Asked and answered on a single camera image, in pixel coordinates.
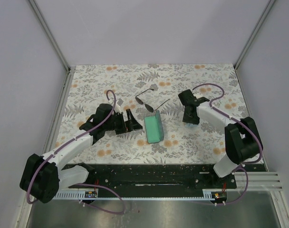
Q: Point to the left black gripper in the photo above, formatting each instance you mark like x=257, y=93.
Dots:
x=123, y=128

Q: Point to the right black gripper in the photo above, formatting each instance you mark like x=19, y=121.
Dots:
x=195, y=121

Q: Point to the blue cloth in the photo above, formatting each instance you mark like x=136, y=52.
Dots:
x=191, y=125

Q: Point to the grey-blue glasses case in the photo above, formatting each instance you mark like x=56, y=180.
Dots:
x=154, y=128

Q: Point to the black aviator sunglasses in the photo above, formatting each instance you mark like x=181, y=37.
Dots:
x=149, y=101

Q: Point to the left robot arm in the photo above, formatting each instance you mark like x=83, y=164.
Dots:
x=45, y=175

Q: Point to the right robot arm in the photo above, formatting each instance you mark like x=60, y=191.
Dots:
x=242, y=139

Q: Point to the floral table mat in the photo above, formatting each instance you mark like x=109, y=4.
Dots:
x=95, y=84

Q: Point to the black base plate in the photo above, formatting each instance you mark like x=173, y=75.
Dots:
x=196, y=176

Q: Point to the white slotted cable duct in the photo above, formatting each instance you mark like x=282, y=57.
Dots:
x=76, y=195

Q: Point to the aluminium front rail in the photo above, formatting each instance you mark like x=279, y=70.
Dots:
x=252, y=180

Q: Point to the right aluminium frame post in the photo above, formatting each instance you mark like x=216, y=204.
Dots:
x=258, y=26

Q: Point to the aluminium frame post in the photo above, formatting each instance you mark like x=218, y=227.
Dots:
x=46, y=29
x=258, y=26

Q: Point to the left aluminium frame post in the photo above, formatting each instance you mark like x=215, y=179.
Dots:
x=46, y=29

